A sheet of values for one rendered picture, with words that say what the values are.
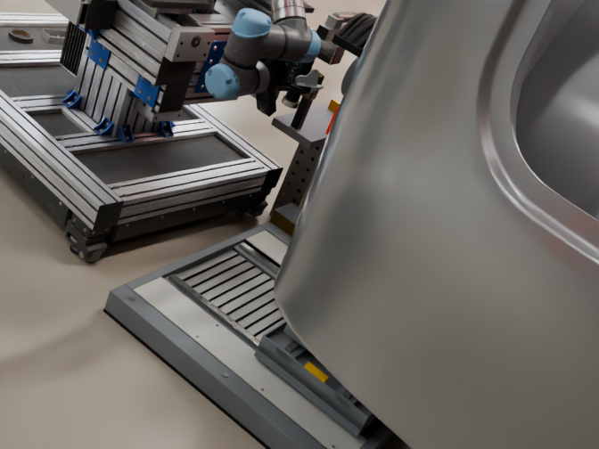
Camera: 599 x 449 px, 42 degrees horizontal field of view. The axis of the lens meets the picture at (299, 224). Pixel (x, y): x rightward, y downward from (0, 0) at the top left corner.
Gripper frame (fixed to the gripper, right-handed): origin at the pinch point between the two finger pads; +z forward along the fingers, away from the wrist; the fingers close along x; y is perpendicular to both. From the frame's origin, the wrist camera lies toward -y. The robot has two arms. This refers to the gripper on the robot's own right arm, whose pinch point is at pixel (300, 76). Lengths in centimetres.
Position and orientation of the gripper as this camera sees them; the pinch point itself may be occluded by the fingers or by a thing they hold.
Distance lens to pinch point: 199.7
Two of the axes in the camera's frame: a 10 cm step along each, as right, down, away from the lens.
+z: 5.3, -2.5, 8.1
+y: 3.6, -8.0, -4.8
